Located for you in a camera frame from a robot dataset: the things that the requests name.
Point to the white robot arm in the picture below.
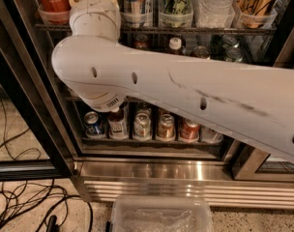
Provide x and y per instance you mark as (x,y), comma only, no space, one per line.
(250,103)

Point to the orange LaCroix can behind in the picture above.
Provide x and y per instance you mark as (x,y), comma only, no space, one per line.
(201,52)

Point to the clear water bottle top shelf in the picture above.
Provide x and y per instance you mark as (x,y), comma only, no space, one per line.
(214,13)

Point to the blue can bottom shelf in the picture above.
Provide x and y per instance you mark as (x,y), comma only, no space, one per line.
(93,124)

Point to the small tea bottle bottom shelf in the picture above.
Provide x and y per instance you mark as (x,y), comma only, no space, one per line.
(118,124)

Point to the stainless steel fridge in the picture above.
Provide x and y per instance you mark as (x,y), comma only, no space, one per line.
(227,174)

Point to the orange gold can bottom shelf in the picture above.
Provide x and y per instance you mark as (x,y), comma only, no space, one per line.
(165,126)

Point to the green LaCroix can middle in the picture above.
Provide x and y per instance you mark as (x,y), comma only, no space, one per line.
(233,54)

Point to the orange LaCroix can top shelf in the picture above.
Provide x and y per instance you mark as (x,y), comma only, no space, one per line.
(253,14)

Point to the fridge glass door left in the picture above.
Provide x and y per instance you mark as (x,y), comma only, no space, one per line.
(31,143)

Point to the red can bottom shelf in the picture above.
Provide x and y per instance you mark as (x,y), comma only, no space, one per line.
(189,129)

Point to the water bottle bottom shelf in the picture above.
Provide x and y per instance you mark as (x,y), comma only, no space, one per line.
(210,136)

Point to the brown iced tea bottle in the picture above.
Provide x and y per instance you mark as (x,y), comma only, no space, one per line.
(175,46)

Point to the clear plastic bin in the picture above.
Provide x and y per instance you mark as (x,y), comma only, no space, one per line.
(160,214)

